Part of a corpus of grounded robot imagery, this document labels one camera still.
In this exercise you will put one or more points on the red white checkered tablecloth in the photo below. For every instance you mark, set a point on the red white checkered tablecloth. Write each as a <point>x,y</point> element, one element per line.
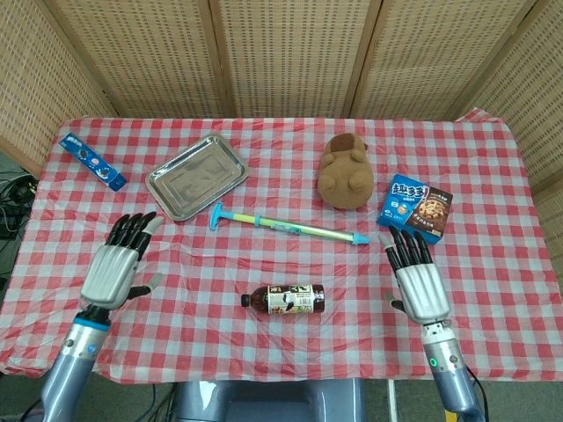
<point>264,351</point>

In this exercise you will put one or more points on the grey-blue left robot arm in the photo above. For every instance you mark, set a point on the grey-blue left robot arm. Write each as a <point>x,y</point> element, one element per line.
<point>72,373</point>

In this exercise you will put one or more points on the blue Oreo cookie box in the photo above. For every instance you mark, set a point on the blue Oreo cookie box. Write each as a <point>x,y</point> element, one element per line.
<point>90,160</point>

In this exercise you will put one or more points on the woven bamboo screen panel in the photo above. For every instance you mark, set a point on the woven bamboo screen panel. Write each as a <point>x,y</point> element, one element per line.
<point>290,53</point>
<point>536,110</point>
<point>141,53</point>
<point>431,57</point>
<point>35,88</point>

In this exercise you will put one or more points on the clear tube with blue nozzle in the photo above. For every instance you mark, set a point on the clear tube with blue nozzle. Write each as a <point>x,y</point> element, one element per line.
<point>360,239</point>

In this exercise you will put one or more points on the grey-blue robot torso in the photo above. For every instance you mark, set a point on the grey-blue robot torso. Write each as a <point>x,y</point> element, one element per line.
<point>264,402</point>

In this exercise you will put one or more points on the brown tea bottle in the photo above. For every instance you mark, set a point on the brown tea bottle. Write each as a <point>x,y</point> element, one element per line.
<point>286,300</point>

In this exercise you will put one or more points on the brown plush toy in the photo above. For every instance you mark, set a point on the brown plush toy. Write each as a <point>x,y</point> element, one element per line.
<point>345,180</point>

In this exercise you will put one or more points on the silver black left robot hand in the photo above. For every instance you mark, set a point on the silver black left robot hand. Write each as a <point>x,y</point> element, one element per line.
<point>110,277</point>

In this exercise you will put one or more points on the stainless steel tray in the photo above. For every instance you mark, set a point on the stainless steel tray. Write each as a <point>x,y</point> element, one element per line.
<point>198,178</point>

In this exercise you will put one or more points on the blue chocolate chip cookie box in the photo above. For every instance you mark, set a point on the blue chocolate chip cookie box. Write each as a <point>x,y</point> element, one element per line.
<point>404,206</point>

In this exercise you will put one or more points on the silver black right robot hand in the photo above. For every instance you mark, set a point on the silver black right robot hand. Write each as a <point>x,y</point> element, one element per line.
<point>422,290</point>

